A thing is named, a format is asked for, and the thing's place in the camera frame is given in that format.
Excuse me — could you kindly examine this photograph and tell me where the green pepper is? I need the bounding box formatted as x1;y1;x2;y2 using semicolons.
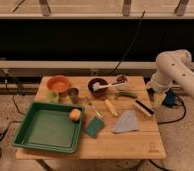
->
116;92;137;99

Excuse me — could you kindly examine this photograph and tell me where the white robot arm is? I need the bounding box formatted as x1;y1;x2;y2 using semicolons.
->
146;49;194;108

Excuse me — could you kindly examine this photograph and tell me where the dark maroon bowl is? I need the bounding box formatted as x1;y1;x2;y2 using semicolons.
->
88;78;108;98

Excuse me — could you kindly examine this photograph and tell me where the red-orange bowl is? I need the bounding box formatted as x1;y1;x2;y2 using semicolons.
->
46;75;70;93

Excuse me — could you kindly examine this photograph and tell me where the blue power box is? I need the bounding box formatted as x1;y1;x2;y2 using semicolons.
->
164;90;176;107

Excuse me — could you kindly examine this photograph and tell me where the black white brush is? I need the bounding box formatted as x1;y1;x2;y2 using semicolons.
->
134;100;154;117

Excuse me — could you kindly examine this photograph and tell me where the blue-grey cloth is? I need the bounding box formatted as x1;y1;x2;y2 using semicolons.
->
111;110;139;134

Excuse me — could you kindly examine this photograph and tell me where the small brown cup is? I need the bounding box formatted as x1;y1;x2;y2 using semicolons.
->
116;75;127;91

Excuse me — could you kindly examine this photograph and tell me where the wooden table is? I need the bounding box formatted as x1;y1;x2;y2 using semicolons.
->
16;76;166;160

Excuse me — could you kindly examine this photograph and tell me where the white spoon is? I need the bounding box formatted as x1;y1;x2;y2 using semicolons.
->
92;82;118;92

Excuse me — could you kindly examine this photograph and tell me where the metal fork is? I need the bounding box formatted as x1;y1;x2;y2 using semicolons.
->
87;100;103;119

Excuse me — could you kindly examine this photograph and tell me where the green sponge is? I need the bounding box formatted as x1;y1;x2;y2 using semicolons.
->
85;117;103;138

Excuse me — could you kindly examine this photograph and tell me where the orange fruit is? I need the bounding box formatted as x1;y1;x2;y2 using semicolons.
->
69;109;81;122

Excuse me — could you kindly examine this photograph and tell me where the grey metal cup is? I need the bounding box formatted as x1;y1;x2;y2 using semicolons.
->
68;88;79;104

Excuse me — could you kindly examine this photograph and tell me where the small green cup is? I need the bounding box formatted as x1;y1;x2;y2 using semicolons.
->
46;91;59;103

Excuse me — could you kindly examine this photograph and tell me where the green plastic tray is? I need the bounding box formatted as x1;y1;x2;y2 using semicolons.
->
13;102;84;153

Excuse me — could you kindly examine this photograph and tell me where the black cable right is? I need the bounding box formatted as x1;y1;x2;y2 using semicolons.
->
156;94;187;125

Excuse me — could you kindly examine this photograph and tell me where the black hanging cable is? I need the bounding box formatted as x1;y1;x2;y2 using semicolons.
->
109;9;146;76

